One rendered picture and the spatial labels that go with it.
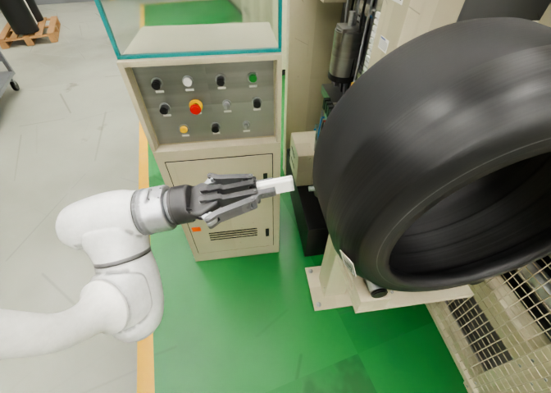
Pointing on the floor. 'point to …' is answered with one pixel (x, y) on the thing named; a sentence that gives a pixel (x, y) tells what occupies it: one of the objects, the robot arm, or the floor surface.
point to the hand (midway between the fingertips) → (275, 186)
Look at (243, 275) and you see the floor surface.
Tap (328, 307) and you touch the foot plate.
